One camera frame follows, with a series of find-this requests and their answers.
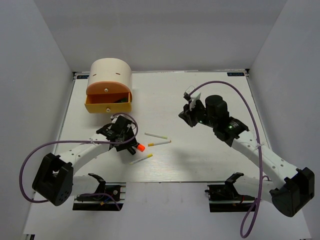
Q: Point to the white pen orange-yellow cap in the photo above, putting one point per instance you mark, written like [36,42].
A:
[159,143]

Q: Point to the blue logo sticker left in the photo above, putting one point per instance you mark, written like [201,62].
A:
[82,76]

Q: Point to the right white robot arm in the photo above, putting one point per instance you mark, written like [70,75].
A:
[289,188]

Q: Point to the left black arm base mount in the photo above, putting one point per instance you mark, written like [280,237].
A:
[112,200]

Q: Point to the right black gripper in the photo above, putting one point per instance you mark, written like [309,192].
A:
[187,115]

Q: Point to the blue logo sticker right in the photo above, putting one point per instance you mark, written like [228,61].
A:
[235,74]

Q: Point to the white pen pale yellow cap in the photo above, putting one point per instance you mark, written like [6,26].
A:
[155,135]

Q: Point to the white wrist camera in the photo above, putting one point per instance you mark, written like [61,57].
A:
[116,117]
[191,95]

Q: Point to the green cap black highlighter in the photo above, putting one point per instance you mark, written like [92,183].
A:
[123,100]

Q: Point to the pink cap black highlighter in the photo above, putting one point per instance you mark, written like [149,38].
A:
[131,150]

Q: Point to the blue logo sticker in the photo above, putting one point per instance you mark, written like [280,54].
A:
[82,76]
[235,74]

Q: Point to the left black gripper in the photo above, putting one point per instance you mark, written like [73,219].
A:
[128,144]

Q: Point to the orange cap black highlighter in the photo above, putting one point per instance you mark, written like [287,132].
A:
[140,147]

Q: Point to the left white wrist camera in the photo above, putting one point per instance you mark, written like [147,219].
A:
[116,117]

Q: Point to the cream round drawer organizer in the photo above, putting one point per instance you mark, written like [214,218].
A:
[110,70]

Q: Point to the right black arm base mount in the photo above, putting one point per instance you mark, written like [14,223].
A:
[224,198]

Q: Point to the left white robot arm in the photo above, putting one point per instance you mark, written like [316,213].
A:
[56,178]

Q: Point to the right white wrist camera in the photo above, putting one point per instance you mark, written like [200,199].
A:
[191,95]

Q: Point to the yellow organizer drawer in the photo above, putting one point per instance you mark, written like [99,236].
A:
[105,103]

